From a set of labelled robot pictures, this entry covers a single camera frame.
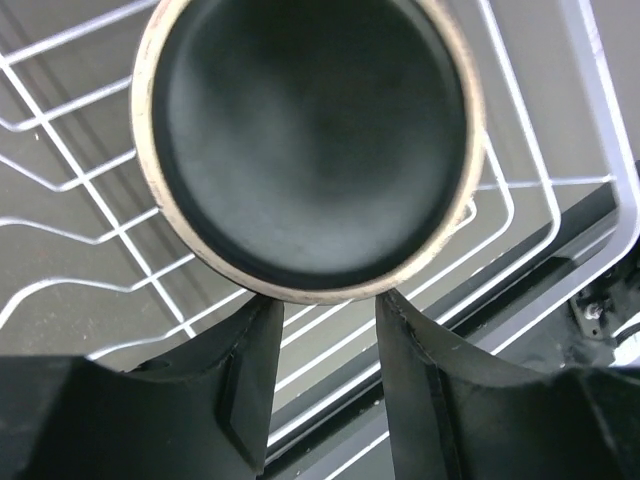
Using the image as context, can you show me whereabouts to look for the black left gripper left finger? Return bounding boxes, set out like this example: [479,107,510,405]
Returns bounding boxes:
[1,297,284,479]

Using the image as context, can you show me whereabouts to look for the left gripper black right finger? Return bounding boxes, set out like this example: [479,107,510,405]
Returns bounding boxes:
[375,290,639,479]

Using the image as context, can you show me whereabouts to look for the white wire dish rack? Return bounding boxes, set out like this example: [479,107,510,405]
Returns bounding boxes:
[1,1,639,469]

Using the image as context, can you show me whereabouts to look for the dark brown mug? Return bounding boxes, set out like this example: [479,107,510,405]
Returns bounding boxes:
[130,1,485,304]

